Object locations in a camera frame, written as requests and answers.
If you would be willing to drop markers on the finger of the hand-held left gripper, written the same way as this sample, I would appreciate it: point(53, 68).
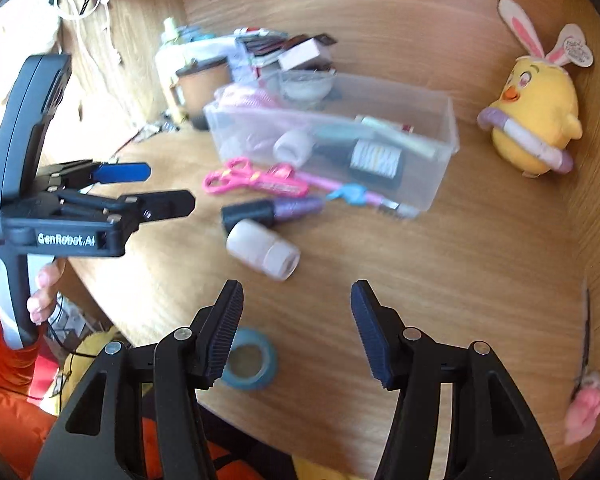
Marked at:
point(167, 205)
point(122, 172)

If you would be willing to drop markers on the blue tape roll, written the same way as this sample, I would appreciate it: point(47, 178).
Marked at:
point(267, 360)

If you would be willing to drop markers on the clear plastic storage box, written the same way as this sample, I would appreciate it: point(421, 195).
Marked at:
point(432, 180)

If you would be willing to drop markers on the dark bottle with striped label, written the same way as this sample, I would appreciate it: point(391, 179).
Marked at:
point(370, 160)

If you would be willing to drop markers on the white cream tube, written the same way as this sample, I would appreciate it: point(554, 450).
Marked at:
point(395, 135)

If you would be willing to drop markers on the brown lidded mug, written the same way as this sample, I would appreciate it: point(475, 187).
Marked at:
point(202, 90)

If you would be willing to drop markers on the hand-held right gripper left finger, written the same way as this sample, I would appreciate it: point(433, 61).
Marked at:
point(225, 340)

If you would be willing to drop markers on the yellow chick plush toy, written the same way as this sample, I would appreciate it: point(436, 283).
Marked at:
point(535, 105)

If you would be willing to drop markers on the yellow plush cushion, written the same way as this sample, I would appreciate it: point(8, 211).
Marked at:
point(87, 355)

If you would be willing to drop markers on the white and teal bottle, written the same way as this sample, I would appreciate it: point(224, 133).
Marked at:
point(340, 132)

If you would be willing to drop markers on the white ceramic bowl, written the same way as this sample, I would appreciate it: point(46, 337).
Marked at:
point(305, 87)

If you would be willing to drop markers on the pink pen with blue bow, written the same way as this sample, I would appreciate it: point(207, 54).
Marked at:
point(352, 194)

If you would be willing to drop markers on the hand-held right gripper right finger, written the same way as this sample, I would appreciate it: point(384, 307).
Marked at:
point(377, 345)

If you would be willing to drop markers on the person's left hand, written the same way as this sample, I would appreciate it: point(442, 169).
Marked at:
point(44, 292)

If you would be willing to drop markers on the white bandage roll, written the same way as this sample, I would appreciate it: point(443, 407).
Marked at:
point(260, 247)
point(292, 147)

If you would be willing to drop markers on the person's orange clothing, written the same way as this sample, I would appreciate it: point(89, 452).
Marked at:
point(230, 465)

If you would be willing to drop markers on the purple bottle with black cap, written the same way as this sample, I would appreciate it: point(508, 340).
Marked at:
point(250, 212)

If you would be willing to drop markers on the stack of papers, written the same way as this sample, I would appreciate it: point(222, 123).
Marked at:
point(195, 50)

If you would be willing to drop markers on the green spray bottle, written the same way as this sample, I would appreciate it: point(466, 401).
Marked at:
point(170, 30)

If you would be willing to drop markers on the pink scissors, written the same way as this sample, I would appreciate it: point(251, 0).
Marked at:
point(230, 180)

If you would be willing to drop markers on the small white box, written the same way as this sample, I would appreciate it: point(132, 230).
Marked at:
point(300, 55)

